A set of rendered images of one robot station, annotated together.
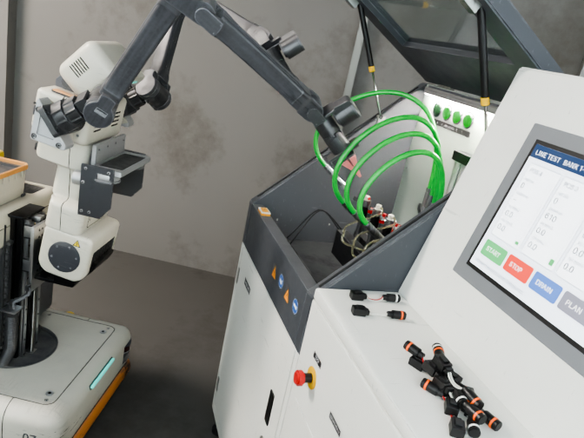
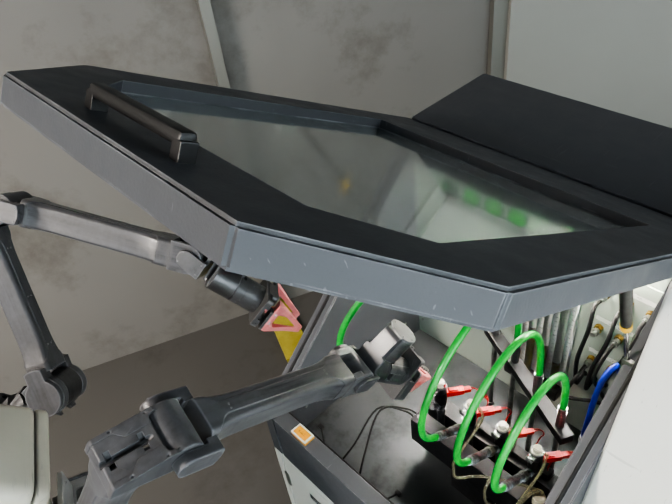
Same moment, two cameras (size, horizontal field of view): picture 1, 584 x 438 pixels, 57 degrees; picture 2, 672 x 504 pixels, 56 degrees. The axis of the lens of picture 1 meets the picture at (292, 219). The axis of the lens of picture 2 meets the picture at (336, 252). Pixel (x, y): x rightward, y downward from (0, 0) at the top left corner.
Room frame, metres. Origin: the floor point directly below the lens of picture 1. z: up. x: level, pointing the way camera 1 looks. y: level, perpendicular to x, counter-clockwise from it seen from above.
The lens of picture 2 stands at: (0.82, 0.23, 2.23)
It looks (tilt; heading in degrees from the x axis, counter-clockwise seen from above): 40 degrees down; 342
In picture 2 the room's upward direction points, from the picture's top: 8 degrees counter-clockwise
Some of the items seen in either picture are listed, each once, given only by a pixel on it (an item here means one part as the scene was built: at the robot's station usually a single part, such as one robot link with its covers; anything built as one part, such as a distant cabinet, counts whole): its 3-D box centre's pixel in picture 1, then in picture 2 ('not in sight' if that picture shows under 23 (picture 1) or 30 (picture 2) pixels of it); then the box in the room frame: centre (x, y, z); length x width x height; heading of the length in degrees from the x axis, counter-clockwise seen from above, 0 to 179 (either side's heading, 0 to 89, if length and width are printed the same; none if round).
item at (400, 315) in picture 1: (379, 312); not in sight; (1.07, -0.23, 0.99); 0.12 x 0.02 x 0.02; 101
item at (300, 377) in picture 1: (303, 377); not in sight; (1.05, -0.10, 0.80); 0.05 x 0.04 x 0.05; 20
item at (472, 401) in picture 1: (447, 380); not in sight; (0.83, -0.33, 1.01); 0.23 x 0.11 x 0.06; 20
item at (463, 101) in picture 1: (473, 103); not in sight; (1.66, -0.45, 1.43); 0.54 x 0.03 x 0.02; 20
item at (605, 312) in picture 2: not in sight; (615, 338); (1.44, -0.54, 1.20); 0.13 x 0.03 x 0.31; 20
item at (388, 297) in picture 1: (374, 296); not in sight; (1.15, -0.23, 0.99); 0.12 x 0.02 x 0.02; 107
